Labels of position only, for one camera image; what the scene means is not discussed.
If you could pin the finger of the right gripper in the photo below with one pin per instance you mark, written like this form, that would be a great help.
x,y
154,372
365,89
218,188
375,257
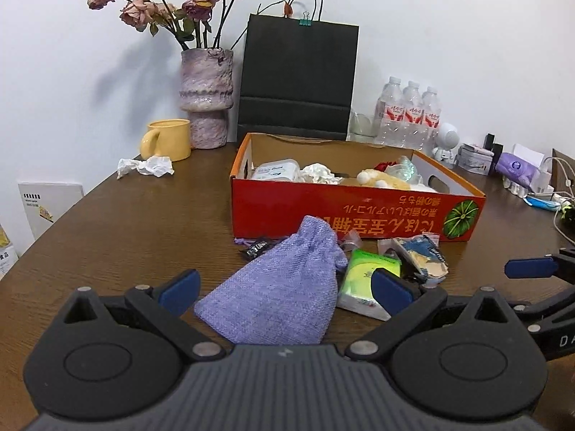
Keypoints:
x,y
543,267

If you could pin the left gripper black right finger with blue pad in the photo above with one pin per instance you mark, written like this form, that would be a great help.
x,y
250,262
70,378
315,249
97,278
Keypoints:
x,y
473,363

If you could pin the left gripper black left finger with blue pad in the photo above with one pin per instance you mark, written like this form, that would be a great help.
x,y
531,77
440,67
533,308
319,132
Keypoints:
x,y
108,357

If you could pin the green tissue pack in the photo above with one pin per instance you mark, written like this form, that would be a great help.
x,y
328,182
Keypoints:
x,y
355,290

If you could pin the blue white tube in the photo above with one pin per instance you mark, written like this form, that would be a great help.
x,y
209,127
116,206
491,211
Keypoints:
x,y
549,205

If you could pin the purple tissue pack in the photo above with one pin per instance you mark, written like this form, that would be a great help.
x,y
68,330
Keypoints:
x,y
517,170

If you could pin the blue white snack packet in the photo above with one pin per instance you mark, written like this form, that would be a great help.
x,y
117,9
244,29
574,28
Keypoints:
x,y
424,257

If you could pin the stack of cards tin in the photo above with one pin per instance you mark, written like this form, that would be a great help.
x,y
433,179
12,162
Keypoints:
x,y
474,159

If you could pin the black small bottle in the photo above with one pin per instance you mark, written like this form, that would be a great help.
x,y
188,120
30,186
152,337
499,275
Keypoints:
x,y
496,148

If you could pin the white robot figurine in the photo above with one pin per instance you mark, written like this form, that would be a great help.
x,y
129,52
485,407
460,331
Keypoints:
x,y
447,140

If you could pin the clear plastic wrapper in box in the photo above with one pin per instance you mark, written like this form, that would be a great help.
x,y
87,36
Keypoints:
x,y
405,170

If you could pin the white carton box left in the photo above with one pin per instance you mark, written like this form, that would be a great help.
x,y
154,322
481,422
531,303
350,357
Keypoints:
x,y
44,203

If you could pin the red rose decoration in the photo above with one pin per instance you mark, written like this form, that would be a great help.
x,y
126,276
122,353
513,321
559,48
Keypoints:
x,y
382,166

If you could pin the black small sachet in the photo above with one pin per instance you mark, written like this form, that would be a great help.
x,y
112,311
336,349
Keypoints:
x,y
253,248

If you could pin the water bottle right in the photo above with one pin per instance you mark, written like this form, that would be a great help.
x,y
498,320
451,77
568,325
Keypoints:
x,y
431,116

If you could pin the water bottle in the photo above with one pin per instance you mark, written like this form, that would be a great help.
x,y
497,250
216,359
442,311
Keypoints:
x,y
413,112
431,116
388,113

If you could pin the purple fabric pouch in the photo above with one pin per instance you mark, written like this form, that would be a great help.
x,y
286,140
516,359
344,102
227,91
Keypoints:
x,y
286,296

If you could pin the water bottle left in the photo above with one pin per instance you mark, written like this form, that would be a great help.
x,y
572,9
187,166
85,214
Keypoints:
x,y
388,113

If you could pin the water bottle middle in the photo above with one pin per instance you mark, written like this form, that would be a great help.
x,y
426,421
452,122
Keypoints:
x,y
413,112

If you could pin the crumpled white tissue on table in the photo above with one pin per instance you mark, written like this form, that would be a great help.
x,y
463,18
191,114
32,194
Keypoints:
x,y
154,166

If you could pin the red cardboard box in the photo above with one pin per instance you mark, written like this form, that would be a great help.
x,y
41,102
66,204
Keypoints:
x,y
276,208

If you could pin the glass jar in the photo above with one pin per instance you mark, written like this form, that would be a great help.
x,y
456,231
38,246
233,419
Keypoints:
x,y
360,128

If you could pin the yellow mug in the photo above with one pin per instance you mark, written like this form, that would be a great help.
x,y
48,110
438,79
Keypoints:
x,y
167,138

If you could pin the crumpled white tissue in box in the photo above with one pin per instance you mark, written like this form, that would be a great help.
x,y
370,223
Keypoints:
x,y
318,173

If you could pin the wet wipes pack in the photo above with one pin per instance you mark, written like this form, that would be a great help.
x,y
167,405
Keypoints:
x,y
283,170

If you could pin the purple ceramic vase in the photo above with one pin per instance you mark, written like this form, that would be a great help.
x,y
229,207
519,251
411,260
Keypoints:
x,y
206,95

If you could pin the black paper bag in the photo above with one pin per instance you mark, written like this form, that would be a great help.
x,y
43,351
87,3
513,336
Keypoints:
x,y
297,80

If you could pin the teal binder clip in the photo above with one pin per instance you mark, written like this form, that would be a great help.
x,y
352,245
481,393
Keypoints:
x,y
306,19

